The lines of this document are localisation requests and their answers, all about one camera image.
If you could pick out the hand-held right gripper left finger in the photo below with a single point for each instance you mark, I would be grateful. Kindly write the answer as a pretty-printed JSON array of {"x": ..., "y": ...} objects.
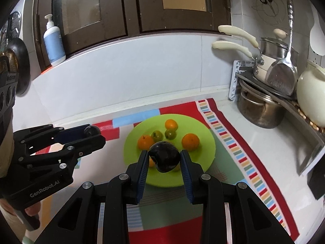
[{"x": 142, "y": 178}]

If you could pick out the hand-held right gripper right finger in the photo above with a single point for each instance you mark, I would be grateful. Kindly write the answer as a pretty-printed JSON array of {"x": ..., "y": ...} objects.
[{"x": 185, "y": 178}]

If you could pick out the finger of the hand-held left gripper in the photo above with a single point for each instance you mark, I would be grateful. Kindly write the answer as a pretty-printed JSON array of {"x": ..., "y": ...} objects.
[
  {"x": 73, "y": 133},
  {"x": 88, "y": 143}
]

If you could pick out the dark plum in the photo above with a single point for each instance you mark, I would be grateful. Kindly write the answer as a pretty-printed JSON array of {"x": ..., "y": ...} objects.
[
  {"x": 165, "y": 157},
  {"x": 92, "y": 130}
]

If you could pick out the large orange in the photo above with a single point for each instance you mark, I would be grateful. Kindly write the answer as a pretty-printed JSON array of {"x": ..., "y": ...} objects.
[
  {"x": 151, "y": 162},
  {"x": 190, "y": 141},
  {"x": 146, "y": 142}
]

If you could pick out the green plate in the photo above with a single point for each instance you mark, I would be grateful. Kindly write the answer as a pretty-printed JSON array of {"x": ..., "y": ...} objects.
[{"x": 204, "y": 155}]

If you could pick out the green round fruit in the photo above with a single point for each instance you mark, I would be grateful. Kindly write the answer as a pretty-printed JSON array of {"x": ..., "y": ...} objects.
[{"x": 156, "y": 135}]

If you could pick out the green fruit with stem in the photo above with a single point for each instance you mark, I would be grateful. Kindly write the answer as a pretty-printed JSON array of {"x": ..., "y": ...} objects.
[{"x": 170, "y": 134}]

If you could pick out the person's left forearm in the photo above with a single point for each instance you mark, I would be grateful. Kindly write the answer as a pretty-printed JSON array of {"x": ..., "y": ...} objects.
[{"x": 6, "y": 155}]

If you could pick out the person's left hand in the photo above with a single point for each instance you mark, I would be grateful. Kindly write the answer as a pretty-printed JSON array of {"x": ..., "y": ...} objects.
[{"x": 33, "y": 210}]

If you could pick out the colourful patchwork cloth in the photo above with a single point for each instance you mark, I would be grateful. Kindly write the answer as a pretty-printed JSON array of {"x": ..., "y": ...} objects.
[{"x": 165, "y": 221}]

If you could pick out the small orange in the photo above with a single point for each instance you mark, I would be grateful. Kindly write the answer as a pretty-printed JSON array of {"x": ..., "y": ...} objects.
[{"x": 171, "y": 124}]

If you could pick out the black hanging pan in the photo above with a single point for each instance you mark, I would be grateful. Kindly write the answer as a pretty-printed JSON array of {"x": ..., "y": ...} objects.
[{"x": 22, "y": 66}]

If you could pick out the white and blue pump bottle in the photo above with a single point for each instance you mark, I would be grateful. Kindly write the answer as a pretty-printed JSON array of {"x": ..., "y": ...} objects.
[{"x": 53, "y": 45}]

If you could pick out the brass strainer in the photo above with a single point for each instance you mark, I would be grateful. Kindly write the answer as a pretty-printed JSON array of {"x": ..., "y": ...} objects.
[{"x": 13, "y": 59}]

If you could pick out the large steel pot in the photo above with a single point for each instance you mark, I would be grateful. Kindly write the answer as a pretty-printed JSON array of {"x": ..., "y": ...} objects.
[{"x": 259, "y": 106}]

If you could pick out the metal dish rack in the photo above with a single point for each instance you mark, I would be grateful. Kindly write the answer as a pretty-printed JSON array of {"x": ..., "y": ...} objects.
[{"x": 313, "y": 155}]

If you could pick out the wooden bead trivet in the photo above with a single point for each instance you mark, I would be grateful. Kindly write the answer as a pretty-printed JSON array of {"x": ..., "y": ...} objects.
[{"x": 308, "y": 120}]

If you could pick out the steel spatula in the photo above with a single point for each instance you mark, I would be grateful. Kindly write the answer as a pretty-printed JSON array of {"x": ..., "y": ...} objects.
[{"x": 281, "y": 76}]

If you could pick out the cream ceramic bowl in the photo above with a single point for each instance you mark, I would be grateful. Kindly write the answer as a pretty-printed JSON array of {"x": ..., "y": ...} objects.
[{"x": 313, "y": 96}]

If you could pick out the steel pot with lid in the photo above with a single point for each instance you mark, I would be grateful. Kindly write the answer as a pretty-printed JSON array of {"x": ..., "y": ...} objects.
[{"x": 275, "y": 47}]

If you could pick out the white rice paddle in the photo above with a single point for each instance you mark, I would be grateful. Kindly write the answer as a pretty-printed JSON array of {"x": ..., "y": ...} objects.
[{"x": 317, "y": 35}]

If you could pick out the dark brown window frame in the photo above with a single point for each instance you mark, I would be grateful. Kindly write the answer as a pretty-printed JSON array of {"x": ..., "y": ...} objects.
[{"x": 132, "y": 10}]

